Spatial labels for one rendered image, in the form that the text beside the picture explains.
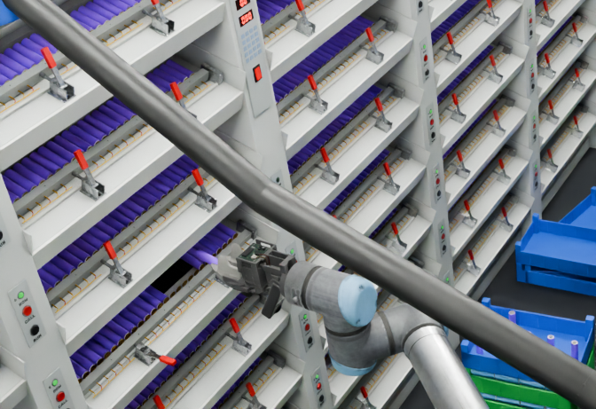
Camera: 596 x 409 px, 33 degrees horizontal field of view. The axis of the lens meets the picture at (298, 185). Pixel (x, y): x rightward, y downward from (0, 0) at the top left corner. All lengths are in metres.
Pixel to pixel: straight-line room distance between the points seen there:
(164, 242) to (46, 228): 0.32
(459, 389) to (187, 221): 0.64
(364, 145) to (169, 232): 0.74
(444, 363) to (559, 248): 1.78
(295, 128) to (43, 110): 0.76
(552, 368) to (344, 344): 1.33
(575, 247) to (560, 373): 2.99
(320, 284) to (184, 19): 0.57
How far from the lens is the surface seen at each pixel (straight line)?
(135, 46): 1.85
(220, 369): 2.28
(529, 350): 0.64
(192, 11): 1.95
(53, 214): 1.79
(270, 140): 2.17
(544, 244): 3.64
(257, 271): 1.99
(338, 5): 2.38
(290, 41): 2.24
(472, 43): 3.06
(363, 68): 2.52
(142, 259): 1.97
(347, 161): 2.52
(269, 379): 2.50
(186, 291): 2.13
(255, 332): 2.35
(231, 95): 2.06
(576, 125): 4.09
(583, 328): 2.77
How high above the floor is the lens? 2.26
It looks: 32 degrees down
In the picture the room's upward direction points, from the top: 11 degrees counter-clockwise
